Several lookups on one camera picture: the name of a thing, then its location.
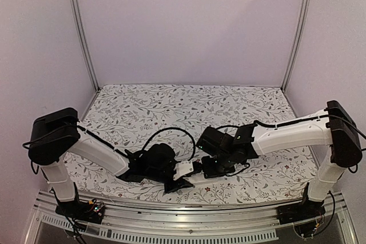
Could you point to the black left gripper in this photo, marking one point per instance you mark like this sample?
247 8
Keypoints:
182 183

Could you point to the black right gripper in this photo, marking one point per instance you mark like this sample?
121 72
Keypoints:
208 173

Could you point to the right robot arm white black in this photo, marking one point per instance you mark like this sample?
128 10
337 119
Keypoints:
332 127

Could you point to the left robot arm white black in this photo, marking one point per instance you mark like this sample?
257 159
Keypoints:
61 132

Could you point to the floral patterned table mat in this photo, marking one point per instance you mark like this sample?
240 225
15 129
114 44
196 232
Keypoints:
133 116

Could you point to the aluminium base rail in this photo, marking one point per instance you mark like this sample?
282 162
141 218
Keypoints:
133 221

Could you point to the right aluminium corner post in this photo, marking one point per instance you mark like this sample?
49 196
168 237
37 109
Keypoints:
300 27

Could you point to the aluminium corner post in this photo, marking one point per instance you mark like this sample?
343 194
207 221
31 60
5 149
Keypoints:
300 27
75 8

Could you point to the left aluminium corner post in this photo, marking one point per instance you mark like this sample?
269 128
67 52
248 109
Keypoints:
75 8

